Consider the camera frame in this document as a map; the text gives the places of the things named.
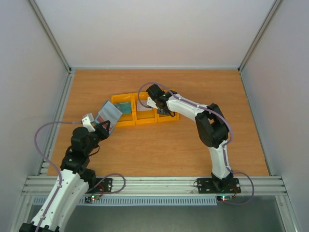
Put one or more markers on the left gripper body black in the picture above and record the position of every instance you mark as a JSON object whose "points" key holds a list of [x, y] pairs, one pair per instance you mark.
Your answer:
{"points": [[101, 137]]}

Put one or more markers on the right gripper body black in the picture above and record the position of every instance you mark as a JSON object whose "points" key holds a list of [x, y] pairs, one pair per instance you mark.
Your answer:
{"points": [[163, 108]]}

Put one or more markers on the red card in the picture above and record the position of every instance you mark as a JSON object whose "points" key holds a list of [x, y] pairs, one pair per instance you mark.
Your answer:
{"points": [[102, 120]]}

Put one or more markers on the blue leather card holder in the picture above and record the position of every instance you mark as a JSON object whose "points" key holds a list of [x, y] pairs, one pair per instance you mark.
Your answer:
{"points": [[110, 112]]}

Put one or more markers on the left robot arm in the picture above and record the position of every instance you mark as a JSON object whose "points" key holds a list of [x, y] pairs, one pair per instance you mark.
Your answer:
{"points": [[74, 180]]}

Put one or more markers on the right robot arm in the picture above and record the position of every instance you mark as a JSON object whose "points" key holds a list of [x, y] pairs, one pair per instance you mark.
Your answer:
{"points": [[211, 126]]}

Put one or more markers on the white card in bin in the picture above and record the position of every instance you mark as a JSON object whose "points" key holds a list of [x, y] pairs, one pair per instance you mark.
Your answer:
{"points": [[142, 106]]}

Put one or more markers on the teal card in bin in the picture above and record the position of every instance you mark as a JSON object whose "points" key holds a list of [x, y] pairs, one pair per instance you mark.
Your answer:
{"points": [[124, 107]]}

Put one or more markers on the yellow bin left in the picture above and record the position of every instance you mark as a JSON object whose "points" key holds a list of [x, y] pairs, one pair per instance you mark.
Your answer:
{"points": [[126, 119]]}

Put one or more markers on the yellow bin middle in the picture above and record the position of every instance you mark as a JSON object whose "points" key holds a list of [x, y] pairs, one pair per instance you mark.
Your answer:
{"points": [[147, 117]]}

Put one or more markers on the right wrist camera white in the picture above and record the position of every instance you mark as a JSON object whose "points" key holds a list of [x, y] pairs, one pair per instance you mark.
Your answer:
{"points": [[151, 103]]}

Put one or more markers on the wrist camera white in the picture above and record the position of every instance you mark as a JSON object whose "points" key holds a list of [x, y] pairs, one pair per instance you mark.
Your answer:
{"points": [[151, 103], [87, 121]]}

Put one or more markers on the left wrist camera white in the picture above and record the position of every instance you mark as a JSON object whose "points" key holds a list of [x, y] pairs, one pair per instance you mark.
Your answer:
{"points": [[87, 121]]}

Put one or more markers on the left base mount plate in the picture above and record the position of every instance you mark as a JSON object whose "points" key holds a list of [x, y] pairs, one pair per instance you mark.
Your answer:
{"points": [[104, 186]]}

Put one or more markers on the base mount plate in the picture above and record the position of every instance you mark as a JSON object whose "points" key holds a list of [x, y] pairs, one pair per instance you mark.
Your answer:
{"points": [[209, 185], [104, 186]]}

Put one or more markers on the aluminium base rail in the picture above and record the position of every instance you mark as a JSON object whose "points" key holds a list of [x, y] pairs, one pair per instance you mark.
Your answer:
{"points": [[160, 186]]}

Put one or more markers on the slotted cable duct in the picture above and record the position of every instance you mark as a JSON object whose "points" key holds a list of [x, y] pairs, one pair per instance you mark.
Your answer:
{"points": [[149, 201]]}

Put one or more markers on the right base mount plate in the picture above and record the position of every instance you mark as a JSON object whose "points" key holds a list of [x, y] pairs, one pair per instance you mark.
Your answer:
{"points": [[209, 185]]}

